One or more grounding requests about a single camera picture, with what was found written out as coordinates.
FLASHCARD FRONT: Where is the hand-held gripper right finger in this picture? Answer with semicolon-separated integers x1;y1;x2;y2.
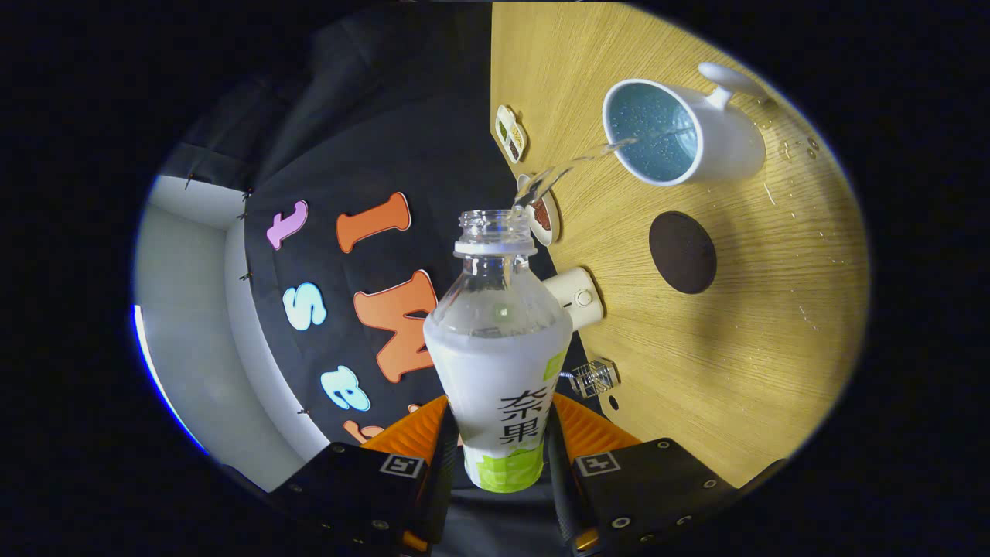
544;393;739;557

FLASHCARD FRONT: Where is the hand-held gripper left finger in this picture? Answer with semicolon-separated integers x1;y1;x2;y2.
271;395;459;556

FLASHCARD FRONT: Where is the white green label juice bottle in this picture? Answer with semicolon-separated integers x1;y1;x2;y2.
422;209;574;494

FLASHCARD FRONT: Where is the dark brown round coaster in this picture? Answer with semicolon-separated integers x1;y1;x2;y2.
648;210;718;296

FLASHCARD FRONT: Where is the clear juice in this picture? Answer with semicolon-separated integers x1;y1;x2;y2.
513;128;697;211

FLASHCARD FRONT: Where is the white cup with blue inside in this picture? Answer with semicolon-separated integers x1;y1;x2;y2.
602;62;768;187

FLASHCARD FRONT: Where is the white toaster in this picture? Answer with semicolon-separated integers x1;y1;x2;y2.
541;267;605;332

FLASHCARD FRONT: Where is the wooden table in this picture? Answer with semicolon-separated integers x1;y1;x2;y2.
490;0;871;490

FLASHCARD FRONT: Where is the round white plate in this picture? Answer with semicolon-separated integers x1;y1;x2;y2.
516;174;561;247

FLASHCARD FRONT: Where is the black backdrop cloth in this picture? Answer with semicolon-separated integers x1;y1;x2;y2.
159;4;589;465

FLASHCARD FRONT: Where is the white divided dish with beans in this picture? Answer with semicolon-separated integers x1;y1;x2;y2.
495;104;527;164

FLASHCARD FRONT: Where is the wire mesh utensil holder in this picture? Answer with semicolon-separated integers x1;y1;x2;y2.
568;358;620;398

